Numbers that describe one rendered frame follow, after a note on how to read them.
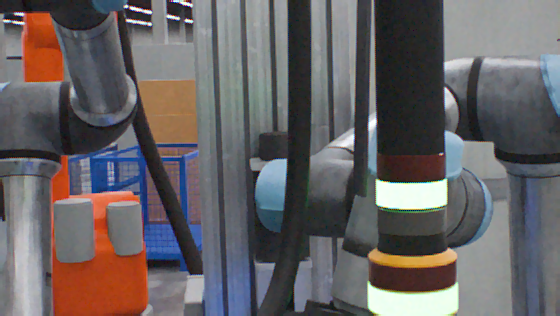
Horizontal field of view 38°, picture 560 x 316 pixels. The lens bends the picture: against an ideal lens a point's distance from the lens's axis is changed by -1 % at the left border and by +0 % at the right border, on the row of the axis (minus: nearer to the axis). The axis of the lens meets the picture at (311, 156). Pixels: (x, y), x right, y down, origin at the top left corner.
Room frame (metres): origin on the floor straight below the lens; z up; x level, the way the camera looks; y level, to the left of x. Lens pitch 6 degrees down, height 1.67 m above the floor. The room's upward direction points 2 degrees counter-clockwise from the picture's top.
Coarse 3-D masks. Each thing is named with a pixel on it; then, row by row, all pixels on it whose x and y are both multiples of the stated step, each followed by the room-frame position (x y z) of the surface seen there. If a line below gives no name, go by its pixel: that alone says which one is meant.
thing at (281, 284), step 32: (288, 0) 0.31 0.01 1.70; (288, 32) 0.31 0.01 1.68; (288, 64) 0.31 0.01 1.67; (288, 96) 0.31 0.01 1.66; (288, 128) 0.31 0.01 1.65; (288, 160) 0.31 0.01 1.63; (288, 192) 0.31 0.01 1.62; (288, 224) 0.31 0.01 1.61; (288, 256) 0.30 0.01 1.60; (288, 288) 0.30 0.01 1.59
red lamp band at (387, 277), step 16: (368, 272) 0.39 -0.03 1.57; (384, 272) 0.37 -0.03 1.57; (400, 272) 0.37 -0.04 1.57; (416, 272) 0.37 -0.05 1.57; (432, 272) 0.37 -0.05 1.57; (448, 272) 0.37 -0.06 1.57; (384, 288) 0.37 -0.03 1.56; (400, 288) 0.37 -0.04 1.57; (416, 288) 0.37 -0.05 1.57; (432, 288) 0.37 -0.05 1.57
